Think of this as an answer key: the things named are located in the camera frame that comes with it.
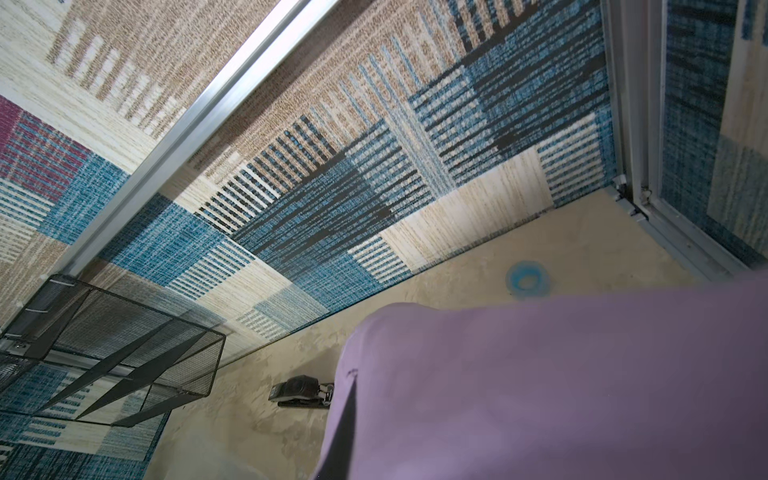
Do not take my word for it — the lilac garment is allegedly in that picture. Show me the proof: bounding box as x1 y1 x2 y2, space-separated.
315 272 767 479

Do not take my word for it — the black mesh shelf rack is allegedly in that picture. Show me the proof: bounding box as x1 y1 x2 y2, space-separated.
1 275 226 428

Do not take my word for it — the blue tape roll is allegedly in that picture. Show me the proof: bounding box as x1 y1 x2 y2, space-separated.
505 261 551 299

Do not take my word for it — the black stapler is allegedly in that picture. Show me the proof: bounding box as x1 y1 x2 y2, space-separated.
268 375 334 409

